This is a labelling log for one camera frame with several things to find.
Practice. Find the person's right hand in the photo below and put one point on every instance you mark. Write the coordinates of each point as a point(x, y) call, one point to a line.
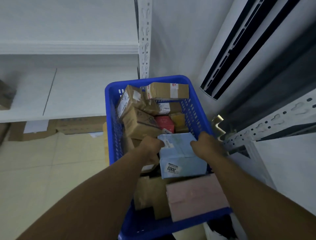
point(207, 146)

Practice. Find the person's left hand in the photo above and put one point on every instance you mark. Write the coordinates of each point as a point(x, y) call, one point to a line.
point(149, 148)

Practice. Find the light blue box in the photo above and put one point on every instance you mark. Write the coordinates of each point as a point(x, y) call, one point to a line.
point(187, 160)

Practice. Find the pile of parcels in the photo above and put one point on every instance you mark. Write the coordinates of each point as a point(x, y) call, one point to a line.
point(140, 123)

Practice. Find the blue plastic crate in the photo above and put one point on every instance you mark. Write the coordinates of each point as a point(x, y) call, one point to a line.
point(113, 138)

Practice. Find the white metal shelf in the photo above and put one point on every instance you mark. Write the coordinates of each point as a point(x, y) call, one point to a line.
point(284, 160)
point(74, 94)

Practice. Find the person's right forearm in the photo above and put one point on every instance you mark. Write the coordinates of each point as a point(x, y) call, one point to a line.
point(266, 197)

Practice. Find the person's left forearm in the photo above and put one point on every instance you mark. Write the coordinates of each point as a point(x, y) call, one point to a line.
point(86, 202)

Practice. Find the torn brown cardboard sheet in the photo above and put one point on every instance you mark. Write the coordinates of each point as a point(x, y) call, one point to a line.
point(17, 131)

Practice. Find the pink flat package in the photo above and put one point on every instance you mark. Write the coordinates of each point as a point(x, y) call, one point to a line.
point(195, 195)

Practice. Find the black bag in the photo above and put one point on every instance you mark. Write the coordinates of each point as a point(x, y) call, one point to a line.
point(221, 226)

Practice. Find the white standing air conditioner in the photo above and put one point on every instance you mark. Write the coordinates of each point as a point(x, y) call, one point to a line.
point(222, 24)

